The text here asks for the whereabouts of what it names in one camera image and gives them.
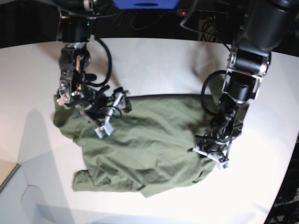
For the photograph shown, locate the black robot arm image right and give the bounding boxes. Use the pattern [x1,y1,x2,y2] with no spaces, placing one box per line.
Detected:
[192,0,299,163]

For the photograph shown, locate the green t-shirt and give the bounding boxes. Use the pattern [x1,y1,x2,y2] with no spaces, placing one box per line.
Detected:
[53,94,216,197]

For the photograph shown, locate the black power strip red light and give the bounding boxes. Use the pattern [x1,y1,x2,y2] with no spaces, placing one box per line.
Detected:
[176,8,228,20]

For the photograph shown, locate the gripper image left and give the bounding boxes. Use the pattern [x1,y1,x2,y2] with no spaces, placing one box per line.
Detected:
[77,87,131,124]

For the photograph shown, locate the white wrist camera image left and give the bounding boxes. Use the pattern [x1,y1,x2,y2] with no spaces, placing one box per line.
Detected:
[95,92,126,139]

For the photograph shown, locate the black cable image right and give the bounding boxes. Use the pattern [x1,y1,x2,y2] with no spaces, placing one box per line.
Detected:
[200,70,228,115]

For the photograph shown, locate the black cable image left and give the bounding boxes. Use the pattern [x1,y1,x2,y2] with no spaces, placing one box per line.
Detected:
[86,37,113,88]

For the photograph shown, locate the blue box at top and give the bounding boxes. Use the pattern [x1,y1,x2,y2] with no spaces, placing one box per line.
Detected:
[113,0,179,9]

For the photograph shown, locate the grey panel at corner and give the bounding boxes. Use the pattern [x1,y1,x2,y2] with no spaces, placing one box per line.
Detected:
[0,165,44,224]

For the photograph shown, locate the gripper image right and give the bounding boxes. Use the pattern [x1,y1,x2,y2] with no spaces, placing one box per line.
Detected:
[195,135,231,159]

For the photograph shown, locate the black cable image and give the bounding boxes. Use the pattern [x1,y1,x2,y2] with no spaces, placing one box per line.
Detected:
[86,37,113,88]
[200,70,228,115]

